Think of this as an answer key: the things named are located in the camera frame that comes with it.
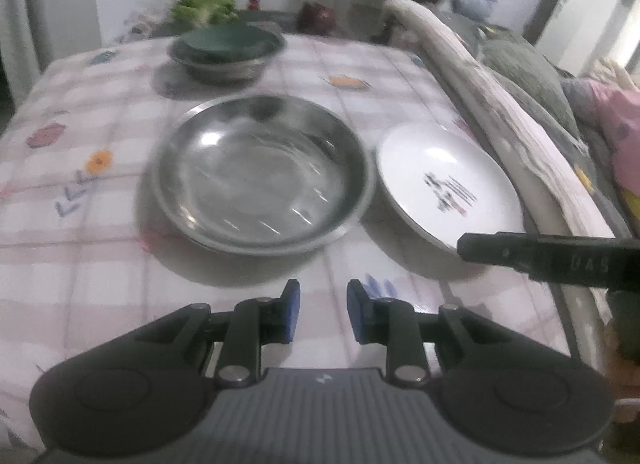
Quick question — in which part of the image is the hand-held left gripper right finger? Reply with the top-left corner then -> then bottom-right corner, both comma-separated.
346,280 -> 506,387

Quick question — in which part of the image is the green napa cabbage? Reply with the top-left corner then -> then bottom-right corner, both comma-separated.
172,0 -> 238,27

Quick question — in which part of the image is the person's right hand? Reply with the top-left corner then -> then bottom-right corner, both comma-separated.
605,326 -> 640,422

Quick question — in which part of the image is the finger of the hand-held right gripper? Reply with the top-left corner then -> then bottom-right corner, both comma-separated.
457,231 -> 538,272

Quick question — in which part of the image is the plaid teapot print tablecloth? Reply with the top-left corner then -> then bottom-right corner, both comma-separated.
0,36 -> 616,450

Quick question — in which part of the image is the green ceramic bowl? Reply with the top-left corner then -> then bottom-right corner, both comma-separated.
180,26 -> 281,64

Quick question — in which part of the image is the grey pillow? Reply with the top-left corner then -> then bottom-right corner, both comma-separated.
480,38 -> 583,139

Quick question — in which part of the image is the white printed ceramic plate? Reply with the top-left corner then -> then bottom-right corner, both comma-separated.
375,123 -> 525,255

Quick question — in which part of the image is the pink blanket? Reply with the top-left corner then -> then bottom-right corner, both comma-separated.
595,88 -> 640,225

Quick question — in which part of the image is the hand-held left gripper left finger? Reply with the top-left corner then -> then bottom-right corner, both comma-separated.
127,280 -> 302,390

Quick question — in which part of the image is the wide stainless steel bowl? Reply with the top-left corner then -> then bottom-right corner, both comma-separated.
170,34 -> 288,84

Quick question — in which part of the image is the rolled white mat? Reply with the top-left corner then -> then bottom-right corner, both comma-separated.
385,0 -> 616,239

